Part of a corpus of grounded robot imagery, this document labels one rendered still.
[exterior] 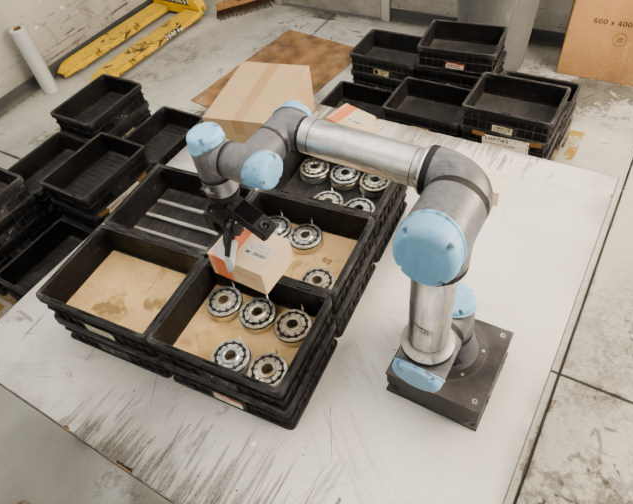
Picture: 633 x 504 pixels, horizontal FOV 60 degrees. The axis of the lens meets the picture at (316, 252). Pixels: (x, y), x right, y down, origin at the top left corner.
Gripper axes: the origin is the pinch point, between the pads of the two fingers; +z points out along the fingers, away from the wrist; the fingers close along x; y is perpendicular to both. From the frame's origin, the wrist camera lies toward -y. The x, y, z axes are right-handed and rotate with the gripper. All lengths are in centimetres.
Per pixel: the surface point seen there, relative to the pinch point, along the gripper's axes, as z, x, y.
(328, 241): 26.8, -30.7, -0.9
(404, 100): 72, -167, 37
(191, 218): 27, -20, 46
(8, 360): 39, 44, 72
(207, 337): 26.6, 14.1, 11.8
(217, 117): 19, -62, 65
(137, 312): 26.4, 16.8, 35.9
